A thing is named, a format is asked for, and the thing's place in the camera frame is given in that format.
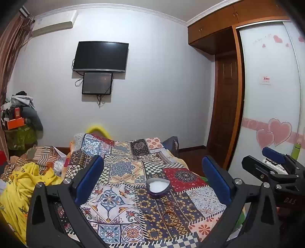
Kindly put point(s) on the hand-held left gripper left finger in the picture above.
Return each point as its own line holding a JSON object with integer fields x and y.
{"x": 89, "y": 181}

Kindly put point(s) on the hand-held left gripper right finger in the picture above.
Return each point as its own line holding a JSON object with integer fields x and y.
{"x": 216, "y": 181}

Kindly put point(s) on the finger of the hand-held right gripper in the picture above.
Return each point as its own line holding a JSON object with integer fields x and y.
{"x": 274, "y": 153}
{"x": 259, "y": 170}

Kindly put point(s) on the heart-shaped tin box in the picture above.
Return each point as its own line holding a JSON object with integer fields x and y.
{"x": 157, "y": 188}

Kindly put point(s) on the green bottle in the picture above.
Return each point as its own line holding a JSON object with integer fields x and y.
{"x": 296, "y": 151}

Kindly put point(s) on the colourful patchwork blanket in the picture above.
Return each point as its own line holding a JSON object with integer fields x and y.
{"x": 124, "y": 167}

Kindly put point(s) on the white heart-print sliding door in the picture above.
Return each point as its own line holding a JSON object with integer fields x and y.
{"x": 262, "y": 107}

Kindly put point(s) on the orange striped bedding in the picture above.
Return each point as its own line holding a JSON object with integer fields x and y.
{"x": 40, "y": 155}

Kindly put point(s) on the dark blue bag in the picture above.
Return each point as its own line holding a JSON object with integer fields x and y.
{"x": 170, "y": 144}

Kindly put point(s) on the yellow cloth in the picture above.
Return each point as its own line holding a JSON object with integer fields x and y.
{"x": 21, "y": 186}

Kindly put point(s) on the brown wooden door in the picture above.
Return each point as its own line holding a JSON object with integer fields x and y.
{"x": 224, "y": 107}

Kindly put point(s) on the red door sticker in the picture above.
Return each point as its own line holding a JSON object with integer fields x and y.
{"x": 266, "y": 80}

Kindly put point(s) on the dark grey garment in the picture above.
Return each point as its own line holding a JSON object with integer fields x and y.
{"x": 34, "y": 118}

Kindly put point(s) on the orange box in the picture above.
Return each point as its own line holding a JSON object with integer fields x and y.
{"x": 15, "y": 123}

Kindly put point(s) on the small red box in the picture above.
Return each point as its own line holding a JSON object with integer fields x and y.
{"x": 17, "y": 112}

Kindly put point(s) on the grey hooded garment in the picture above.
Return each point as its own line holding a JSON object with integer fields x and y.
{"x": 21, "y": 99}

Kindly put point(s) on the wooden overhead cabinet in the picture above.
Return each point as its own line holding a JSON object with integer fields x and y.
{"x": 214, "y": 26}

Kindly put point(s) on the striped brown curtain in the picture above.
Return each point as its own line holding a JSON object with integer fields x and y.
{"x": 9, "y": 59}

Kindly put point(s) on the white air conditioner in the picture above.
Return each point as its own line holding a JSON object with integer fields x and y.
{"x": 54, "y": 22}

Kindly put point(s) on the yellow curved plastic frame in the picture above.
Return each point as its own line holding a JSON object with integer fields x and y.
{"x": 97, "y": 128}

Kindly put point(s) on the small black wall monitor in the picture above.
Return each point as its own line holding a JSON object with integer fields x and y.
{"x": 97, "y": 83}

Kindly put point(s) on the black wall television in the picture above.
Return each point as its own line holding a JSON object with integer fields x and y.
{"x": 100, "y": 56}

